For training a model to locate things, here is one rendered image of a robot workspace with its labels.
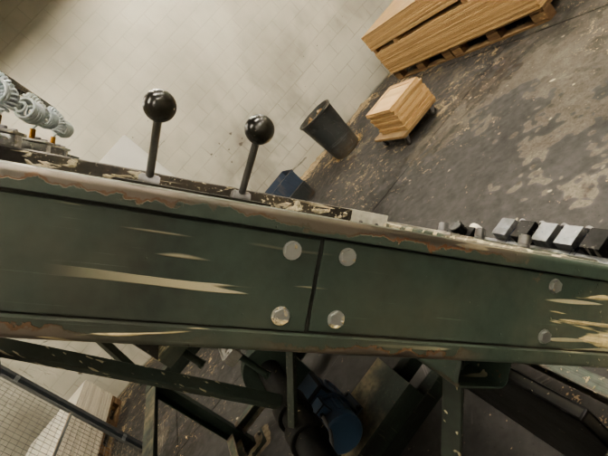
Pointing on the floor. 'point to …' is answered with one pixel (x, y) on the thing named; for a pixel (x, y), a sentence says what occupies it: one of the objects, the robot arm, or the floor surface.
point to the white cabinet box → (130, 156)
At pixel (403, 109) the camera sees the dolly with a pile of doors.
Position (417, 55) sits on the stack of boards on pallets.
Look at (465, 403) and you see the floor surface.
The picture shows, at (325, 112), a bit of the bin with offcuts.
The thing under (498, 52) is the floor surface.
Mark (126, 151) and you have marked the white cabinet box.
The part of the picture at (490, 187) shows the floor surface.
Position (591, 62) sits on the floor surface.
